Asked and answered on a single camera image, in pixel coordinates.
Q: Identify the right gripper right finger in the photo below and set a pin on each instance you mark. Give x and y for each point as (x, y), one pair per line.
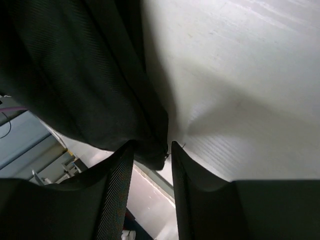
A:
(211, 208)

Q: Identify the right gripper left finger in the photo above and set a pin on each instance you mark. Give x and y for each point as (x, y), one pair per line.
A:
(88, 206)

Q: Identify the black pleated skirt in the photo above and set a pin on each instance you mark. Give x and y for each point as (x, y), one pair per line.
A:
(79, 66)

